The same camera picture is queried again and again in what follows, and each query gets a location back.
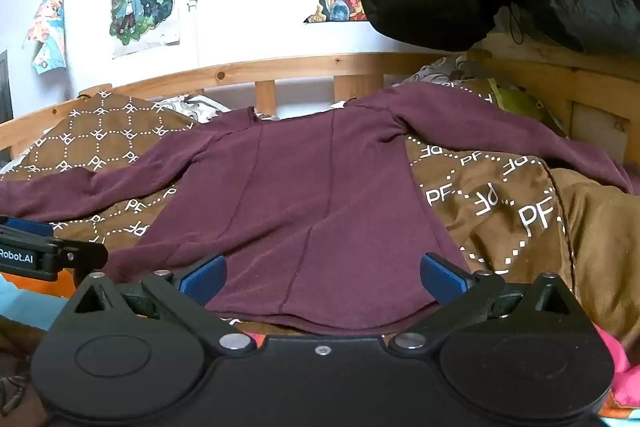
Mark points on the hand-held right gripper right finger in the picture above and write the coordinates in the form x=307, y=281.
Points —
x=440, y=274

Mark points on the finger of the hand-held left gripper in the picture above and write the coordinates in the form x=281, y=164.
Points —
x=25, y=227
x=82, y=256

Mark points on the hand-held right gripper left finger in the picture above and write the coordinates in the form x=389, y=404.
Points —
x=205, y=274

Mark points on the maroon sweater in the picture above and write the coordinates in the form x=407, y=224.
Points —
x=310, y=207

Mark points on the orange and blue bed sheet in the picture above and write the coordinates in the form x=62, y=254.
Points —
x=30, y=289

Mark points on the dark patterned cloth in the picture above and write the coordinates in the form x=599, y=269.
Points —
x=12, y=392

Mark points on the brown printed blanket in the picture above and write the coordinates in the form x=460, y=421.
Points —
x=590, y=232

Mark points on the yellow-green cloth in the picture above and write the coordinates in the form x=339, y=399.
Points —
x=525, y=104

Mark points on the pink cloth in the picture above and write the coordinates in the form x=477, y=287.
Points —
x=617, y=357

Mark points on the dark wall picture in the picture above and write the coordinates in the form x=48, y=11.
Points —
x=5, y=87

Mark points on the small curled cartoon wall poster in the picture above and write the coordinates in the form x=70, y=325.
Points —
x=50, y=32

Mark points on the wooden bed frame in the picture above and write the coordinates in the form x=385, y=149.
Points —
x=300, y=64

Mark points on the white wall pipe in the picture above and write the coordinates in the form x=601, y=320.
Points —
x=192, y=32

